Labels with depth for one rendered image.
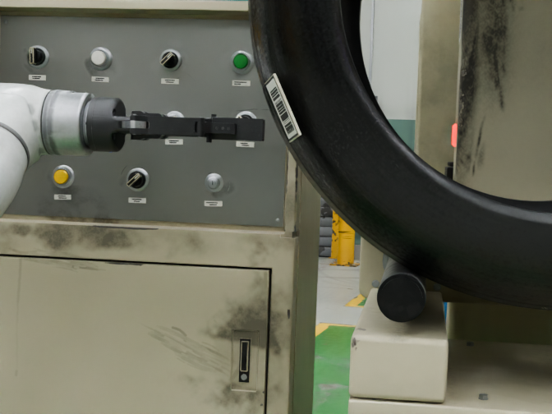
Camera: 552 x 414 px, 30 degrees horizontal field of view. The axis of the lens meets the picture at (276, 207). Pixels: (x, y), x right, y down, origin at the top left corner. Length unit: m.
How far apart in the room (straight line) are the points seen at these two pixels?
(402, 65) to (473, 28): 8.89
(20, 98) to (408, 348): 0.70
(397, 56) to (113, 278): 8.63
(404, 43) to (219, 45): 8.54
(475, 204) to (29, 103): 0.72
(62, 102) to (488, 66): 0.56
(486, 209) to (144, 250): 0.88
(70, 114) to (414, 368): 0.65
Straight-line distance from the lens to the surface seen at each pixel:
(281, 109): 0.94
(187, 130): 1.37
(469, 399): 1.00
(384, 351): 0.96
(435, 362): 0.96
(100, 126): 1.40
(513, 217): 0.92
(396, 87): 10.20
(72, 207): 1.78
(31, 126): 1.42
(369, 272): 1.29
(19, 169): 1.37
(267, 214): 1.70
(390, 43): 10.24
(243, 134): 1.39
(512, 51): 1.32
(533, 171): 1.32
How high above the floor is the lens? 1.03
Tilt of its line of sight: 3 degrees down
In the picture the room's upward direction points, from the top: 2 degrees clockwise
